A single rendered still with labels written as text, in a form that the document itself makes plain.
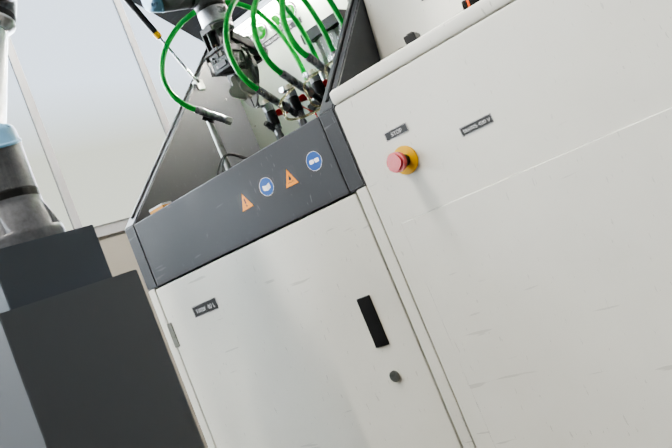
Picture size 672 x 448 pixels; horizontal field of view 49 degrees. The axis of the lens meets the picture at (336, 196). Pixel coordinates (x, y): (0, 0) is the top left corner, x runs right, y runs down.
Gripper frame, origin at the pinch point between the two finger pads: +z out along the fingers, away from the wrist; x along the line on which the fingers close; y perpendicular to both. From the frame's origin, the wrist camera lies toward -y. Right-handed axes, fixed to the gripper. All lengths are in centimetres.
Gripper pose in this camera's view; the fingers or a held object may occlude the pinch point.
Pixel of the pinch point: (255, 102)
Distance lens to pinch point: 181.3
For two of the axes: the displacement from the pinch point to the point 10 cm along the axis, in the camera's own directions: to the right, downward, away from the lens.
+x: 7.3, -3.6, -5.9
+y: -5.7, 1.6, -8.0
